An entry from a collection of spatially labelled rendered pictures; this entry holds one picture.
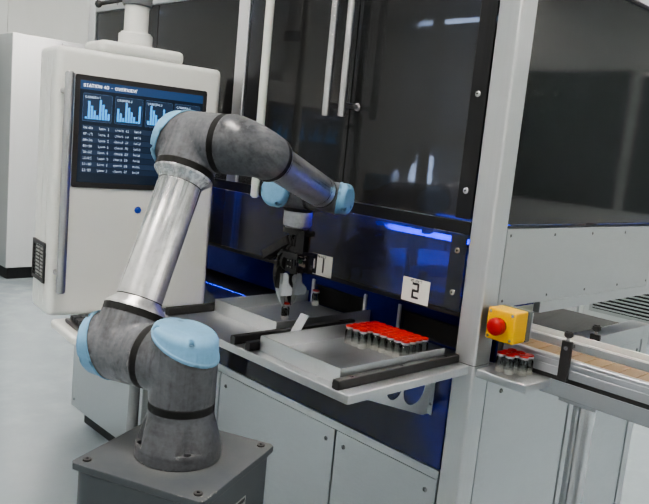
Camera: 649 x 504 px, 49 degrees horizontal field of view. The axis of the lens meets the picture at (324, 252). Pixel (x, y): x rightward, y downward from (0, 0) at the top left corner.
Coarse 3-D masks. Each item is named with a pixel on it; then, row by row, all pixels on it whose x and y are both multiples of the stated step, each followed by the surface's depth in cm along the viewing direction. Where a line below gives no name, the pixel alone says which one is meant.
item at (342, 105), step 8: (352, 0) 180; (352, 8) 181; (352, 16) 181; (352, 24) 181; (352, 32) 182; (344, 48) 183; (344, 56) 183; (344, 64) 183; (344, 72) 183; (344, 80) 183; (344, 88) 184; (344, 96) 184; (344, 104) 184; (352, 104) 187; (344, 112) 185
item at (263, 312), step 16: (224, 304) 190; (240, 304) 199; (256, 304) 203; (272, 304) 207; (304, 304) 211; (240, 320) 185; (256, 320) 180; (272, 320) 176; (288, 320) 177; (320, 320) 185; (368, 320) 198
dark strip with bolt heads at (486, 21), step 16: (496, 0) 157; (480, 16) 160; (496, 16) 158; (480, 32) 161; (480, 48) 161; (480, 64) 161; (480, 80) 161; (480, 96) 161; (480, 112) 161; (480, 128) 161; (464, 144) 165; (480, 144) 162; (464, 160) 165; (464, 176) 165; (464, 192) 165; (464, 208) 165
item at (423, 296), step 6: (408, 282) 177; (414, 282) 176; (420, 282) 175; (426, 282) 173; (402, 288) 179; (408, 288) 177; (414, 288) 176; (420, 288) 175; (426, 288) 173; (402, 294) 179; (408, 294) 177; (414, 294) 176; (420, 294) 175; (426, 294) 173; (408, 300) 178; (414, 300) 176; (420, 300) 175; (426, 300) 173
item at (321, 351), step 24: (264, 336) 161; (288, 336) 166; (312, 336) 172; (336, 336) 177; (288, 360) 154; (312, 360) 148; (336, 360) 159; (360, 360) 161; (384, 360) 151; (408, 360) 157
